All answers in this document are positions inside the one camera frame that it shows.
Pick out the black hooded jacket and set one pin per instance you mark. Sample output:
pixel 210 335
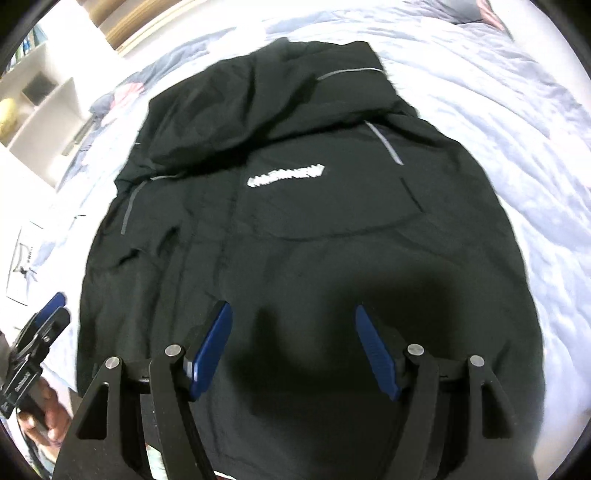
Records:
pixel 295 184

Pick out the person's left hand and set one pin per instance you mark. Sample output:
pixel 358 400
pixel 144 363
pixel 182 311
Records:
pixel 55 418

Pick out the white bookshelf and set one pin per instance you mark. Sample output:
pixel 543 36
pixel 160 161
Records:
pixel 42 110

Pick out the grey blanket with pink clouds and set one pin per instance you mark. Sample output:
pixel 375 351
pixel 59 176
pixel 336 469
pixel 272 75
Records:
pixel 471 82

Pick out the grey pillow with pink pattern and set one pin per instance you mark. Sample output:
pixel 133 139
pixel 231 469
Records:
pixel 463 12

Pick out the wooden window frame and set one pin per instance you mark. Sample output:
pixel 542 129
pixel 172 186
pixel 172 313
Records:
pixel 126 23

